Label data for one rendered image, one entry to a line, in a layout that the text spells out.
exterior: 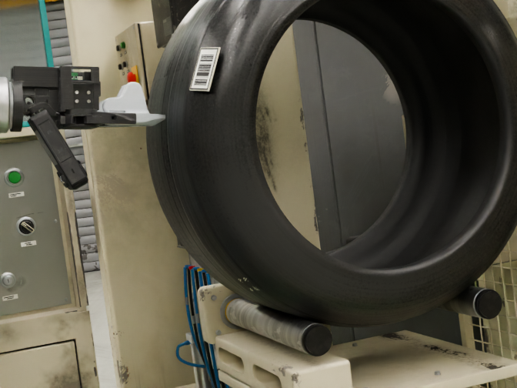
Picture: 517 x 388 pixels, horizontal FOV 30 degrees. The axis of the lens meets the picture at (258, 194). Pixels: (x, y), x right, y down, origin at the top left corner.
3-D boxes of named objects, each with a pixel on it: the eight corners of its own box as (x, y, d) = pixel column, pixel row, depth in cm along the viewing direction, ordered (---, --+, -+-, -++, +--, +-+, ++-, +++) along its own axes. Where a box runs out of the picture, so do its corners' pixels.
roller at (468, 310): (365, 277, 174) (385, 265, 176) (375, 299, 175) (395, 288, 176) (472, 298, 142) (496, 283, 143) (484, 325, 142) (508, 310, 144)
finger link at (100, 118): (138, 112, 131) (73, 111, 128) (138, 123, 131) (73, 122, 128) (131, 115, 135) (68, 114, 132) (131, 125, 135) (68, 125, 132)
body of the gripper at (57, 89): (105, 66, 130) (12, 64, 126) (105, 130, 130) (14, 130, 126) (94, 73, 137) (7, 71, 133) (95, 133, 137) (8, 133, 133)
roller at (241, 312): (222, 299, 165) (247, 296, 166) (225, 326, 165) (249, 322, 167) (301, 326, 132) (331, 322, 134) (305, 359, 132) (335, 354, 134)
